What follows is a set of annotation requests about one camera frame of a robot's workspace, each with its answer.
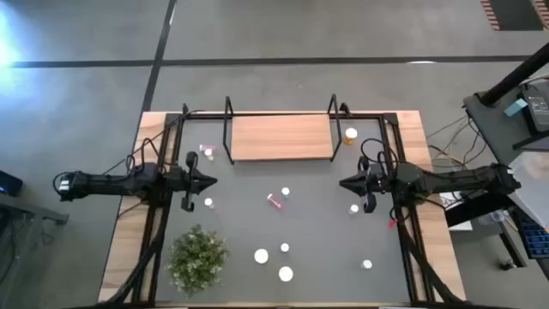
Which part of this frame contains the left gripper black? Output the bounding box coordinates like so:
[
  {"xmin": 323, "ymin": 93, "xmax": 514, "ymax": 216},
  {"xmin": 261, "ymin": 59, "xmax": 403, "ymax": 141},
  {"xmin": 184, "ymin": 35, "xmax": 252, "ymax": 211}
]
[{"xmin": 170, "ymin": 165, "xmax": 218, "ymax": 197}]

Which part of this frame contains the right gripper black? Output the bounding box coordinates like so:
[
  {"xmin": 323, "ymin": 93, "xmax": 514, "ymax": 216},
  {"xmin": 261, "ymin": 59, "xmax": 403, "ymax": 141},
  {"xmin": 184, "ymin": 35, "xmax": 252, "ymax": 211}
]
[{"xmin": 339, "ymin": 169, "xmax": 389, "ymax": 198}]

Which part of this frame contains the medium orange medicine bottle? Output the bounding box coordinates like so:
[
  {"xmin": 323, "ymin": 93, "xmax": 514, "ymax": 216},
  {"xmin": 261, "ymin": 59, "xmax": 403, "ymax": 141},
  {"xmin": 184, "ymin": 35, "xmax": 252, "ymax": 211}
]
[{"xmin": 342, "ymin": 126, "xmax": 359, "ymax": 146}]

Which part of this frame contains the green potted plant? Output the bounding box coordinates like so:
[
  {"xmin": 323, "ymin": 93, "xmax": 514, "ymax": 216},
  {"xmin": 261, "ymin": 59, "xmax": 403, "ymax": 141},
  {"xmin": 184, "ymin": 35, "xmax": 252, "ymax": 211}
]
[{"xmin": 165, "ymin": 223, "xmax": 231, "ymax": 298}]

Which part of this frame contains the white printed paper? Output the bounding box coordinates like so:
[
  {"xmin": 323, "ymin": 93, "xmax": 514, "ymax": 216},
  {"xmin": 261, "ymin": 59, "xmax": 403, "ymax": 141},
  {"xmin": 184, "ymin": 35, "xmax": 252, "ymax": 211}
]
[{"xmin": 439, "ymin": 191, "xmax": 473, "ymax": 233}]

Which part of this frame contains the grey table mat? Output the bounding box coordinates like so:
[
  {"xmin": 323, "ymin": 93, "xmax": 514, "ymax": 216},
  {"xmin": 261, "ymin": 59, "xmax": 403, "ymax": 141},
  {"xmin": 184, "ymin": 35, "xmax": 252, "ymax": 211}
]
[{"xmin": 154, "ymin": 118, "xmax": 411, "ymax": 304}]

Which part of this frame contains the black stand beam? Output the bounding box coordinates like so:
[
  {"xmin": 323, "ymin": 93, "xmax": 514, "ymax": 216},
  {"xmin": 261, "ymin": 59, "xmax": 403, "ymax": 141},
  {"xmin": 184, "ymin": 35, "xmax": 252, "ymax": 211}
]
[{"xmin": 444, "ymin": 191, "xmax": 528, "ymax": 271}]

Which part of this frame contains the clear water bottle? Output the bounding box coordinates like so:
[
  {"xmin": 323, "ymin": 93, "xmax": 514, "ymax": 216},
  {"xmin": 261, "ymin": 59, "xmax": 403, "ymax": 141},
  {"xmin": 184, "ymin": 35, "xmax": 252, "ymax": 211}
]
[{"xmin": 478, "ymin": 209, "xmax": 507, "ymax": 227}]

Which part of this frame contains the dark grey side table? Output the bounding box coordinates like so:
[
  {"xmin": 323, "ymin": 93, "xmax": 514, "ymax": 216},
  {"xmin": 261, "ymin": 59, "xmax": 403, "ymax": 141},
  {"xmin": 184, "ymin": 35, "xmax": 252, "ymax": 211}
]
[{"xmin": 462, "ymin": 81, "xmax": 549, "ymax": 168}]

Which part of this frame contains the grey metal table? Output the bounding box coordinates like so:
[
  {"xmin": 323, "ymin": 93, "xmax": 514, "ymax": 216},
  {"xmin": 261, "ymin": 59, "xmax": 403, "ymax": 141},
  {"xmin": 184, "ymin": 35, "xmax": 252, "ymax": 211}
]
[{"xmin": 0, "ymin": 192, "xmax": 69, "ymax": 309}]

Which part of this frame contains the light blue box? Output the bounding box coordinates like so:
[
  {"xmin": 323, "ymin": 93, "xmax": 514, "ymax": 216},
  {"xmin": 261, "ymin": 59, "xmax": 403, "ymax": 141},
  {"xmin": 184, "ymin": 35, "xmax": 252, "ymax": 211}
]
[{"xmin": 504, "ymin": 97, "xmax": 528, "ymax": 118}]

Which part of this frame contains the clear plastic bin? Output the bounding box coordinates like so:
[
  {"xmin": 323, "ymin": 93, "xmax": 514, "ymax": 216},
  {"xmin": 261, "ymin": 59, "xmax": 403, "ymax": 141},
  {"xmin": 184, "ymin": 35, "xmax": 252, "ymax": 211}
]
[{"xmin": 508, "ymin": 150, "xmax": 549, "ymax": 228}]

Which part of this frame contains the blue crate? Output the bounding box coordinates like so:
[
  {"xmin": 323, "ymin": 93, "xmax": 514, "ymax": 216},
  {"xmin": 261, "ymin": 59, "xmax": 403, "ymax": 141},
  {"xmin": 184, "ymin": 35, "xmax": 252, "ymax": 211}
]
[{"xmin": 512, "ymin": 208, "xmax": 549, "ymax": 260}]

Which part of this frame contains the dark device with blue light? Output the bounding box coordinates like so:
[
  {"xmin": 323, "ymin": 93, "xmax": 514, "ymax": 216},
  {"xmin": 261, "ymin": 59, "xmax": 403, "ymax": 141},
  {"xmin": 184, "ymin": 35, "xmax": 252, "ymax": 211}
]
[{"xmin": 0, "ymin": 170, "xmax": 25, "ymax": 197}]

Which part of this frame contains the black pole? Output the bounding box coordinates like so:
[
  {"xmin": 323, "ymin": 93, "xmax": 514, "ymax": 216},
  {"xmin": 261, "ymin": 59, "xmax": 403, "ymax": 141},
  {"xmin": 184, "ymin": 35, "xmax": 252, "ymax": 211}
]
[{"xmin": 479, "ymin": 42, "xmax": 549, "ymax": 107}]

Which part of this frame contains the black power adapter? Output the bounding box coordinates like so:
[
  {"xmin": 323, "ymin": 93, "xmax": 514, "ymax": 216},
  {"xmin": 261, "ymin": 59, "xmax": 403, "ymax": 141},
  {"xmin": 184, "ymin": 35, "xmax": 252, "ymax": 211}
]
[{"xmin": 521, "ymin": 83, "xmax": 549, "ymax": 134}]

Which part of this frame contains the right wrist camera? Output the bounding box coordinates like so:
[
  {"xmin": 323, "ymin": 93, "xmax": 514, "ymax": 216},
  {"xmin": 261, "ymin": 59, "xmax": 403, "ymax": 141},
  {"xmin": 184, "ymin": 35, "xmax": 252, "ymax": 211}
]
[{"xmin": 362, "ymin": 192, "xmax": 377, "ymax": 215}]

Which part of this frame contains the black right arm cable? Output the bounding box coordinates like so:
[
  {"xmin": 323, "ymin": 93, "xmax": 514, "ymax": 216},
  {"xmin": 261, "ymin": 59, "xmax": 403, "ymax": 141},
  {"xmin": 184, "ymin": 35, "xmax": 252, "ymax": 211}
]
[{"xmin": 359, "ymin": 136, "xmax": 398, "ymax": 173}]

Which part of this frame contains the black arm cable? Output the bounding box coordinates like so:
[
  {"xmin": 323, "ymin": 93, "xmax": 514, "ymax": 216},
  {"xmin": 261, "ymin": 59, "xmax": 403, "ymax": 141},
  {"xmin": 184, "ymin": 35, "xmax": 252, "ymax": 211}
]
[
  {"xmin": 102, "ymin": 109, "xmax": 207, "ymax": 177},
  {"xmin": 359, "ymin": 136, "xmax": 398, "ymax": 173}
]

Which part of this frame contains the black metal table frame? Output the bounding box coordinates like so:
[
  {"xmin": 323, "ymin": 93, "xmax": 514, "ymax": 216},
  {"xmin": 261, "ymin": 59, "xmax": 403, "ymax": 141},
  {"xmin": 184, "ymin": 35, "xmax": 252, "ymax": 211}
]
[{"xmin": 102, "ymin": 102, "xmax": 467, "ymax": 309}]

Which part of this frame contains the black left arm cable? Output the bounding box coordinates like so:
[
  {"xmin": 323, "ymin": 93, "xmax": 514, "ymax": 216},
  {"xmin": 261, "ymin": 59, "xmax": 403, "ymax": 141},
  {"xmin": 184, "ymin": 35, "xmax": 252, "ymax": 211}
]
[{"xmin": 102, "ymin": 109, "xmax": 207, "ymax": 177}]

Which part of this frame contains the bundle of floor cables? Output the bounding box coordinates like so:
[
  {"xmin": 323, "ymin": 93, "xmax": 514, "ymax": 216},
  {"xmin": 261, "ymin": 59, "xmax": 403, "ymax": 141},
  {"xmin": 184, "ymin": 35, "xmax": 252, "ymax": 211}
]
[{"xmin": 426, "ymin": 113, "xmax": 488, "ymax": 173}]

